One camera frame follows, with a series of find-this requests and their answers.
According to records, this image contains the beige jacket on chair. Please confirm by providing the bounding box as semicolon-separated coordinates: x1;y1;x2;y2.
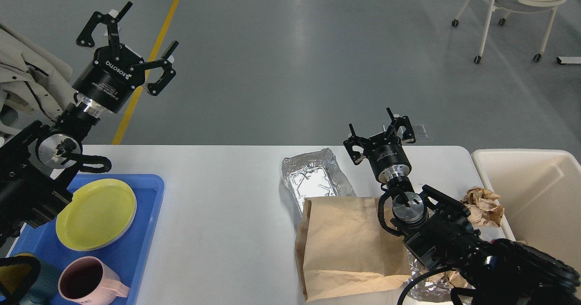
0;24;75;120

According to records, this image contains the yellow plastic plate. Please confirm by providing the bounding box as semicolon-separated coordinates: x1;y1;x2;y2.
55;178;136;251

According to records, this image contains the teal yellow mug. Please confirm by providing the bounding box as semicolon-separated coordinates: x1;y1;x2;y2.
0;252;61;305

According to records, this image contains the brown paper bag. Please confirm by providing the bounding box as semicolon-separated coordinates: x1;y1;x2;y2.
295;196;411;301

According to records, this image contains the pink mug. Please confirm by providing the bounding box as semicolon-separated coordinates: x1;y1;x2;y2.
58;256;130;305

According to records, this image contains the blue plastic tray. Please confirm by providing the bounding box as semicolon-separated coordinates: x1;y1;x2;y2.
8;173;164;305

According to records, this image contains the beige plastic bin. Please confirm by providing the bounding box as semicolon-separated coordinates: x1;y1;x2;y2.
472;148;581;271

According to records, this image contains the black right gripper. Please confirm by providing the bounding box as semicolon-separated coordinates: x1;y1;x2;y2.
343;107;416;183

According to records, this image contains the pale green plate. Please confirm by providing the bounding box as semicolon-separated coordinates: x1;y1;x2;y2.
107;195;138;245

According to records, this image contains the crumpled brown paper ball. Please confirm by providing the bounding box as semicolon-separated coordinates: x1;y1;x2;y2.
460;187;505;228

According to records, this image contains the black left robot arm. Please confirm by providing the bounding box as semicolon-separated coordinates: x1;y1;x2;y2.
1;2;178;244

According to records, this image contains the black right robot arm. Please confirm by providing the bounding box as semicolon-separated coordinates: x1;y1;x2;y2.
343;109;580;305

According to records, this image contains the aluminium foil tray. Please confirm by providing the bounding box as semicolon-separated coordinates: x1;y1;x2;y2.
404;251;472;303
281;148;356;214

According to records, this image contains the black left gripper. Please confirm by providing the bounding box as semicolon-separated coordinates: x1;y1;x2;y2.
72;1;179;114

